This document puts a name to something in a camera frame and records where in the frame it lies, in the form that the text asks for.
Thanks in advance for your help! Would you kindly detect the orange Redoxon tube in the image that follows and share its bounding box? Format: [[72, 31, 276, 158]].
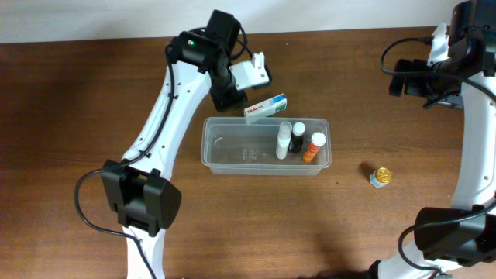
[[303, 132, 327, 163]]

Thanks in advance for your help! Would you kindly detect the white spray bottle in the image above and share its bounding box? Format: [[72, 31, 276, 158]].
[[276, 121, 292, 160]]

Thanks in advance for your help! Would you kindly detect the white Panadol medicine box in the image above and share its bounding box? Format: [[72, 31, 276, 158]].
[[243, 94, 287, 124]]

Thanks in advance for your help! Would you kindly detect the right black cable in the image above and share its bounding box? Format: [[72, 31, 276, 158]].
[[379, 36, 496, 272]]

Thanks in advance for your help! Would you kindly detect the clear plastic container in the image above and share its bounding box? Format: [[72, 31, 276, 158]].
[[201, 117, 332, 176]]

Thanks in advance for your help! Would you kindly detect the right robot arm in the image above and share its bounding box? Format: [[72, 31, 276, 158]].
[[361, 0, 495, 278]]

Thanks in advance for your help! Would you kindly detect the dark bottle white cap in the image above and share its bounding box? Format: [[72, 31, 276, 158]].
[[288, 122, 305, 153]]

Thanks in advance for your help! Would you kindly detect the left black cable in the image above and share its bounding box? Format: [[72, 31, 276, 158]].
[[73, 26, 255, 279]]

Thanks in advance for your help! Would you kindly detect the black cable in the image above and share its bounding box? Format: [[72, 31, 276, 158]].
[[73, 26, 255, 279], [379, 36, 496, 272]]

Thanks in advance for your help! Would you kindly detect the small jar gold lid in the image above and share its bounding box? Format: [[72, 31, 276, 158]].
[[369, 167, 392, 188]]

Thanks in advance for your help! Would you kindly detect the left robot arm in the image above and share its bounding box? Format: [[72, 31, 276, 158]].
[[102, 10, 271, 278]]

